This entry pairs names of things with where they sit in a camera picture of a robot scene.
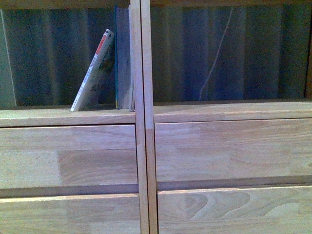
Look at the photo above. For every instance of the right wooden shelf cabinet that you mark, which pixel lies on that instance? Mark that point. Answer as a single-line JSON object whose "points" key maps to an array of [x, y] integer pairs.
{"points": [[228, 115]]}

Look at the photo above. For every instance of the left wooden shelf cabinet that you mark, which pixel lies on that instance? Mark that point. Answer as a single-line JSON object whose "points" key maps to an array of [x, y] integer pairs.
{"points": [[63, 117]]}

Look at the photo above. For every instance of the lower left wooden drawer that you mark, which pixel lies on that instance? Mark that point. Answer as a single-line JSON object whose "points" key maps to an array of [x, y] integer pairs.
{"points": [[71, 214]]}

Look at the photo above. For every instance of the grey pleated curtain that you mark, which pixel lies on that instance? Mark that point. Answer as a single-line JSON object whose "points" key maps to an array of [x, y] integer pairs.
{"points": [[61, 56]]}

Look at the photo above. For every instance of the lower right wooden drawer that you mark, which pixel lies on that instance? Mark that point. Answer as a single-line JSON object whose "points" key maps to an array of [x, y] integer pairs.
{"points": [[270, 210]]}

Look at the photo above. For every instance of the upright blue cover book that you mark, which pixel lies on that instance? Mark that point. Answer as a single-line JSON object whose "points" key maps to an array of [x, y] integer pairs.
{"points": [[123, 66]]}

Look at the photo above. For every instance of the wooden drawer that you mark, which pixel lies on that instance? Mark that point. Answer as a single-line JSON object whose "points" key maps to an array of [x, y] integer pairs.
{"points": [[233, 149], [270, 210], [67, 156], [71, 214]]}

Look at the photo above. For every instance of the wooden shelf cabinet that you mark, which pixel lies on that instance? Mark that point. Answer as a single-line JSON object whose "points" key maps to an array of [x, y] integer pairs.
{"points": [[228, 115], [63, 117]]}

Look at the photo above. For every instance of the leaning white spine book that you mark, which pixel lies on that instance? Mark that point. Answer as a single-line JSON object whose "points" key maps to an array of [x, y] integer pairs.
{"points": [[99, 70]]}

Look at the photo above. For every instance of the upper left wooden drawer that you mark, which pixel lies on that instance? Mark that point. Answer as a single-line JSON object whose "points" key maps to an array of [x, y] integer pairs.
{"points": [[67, 156]]}

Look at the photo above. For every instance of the upper right wooden drawer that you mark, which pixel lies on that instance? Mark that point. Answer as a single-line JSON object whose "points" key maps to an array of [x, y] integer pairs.
{"points": [[233, 149]]}

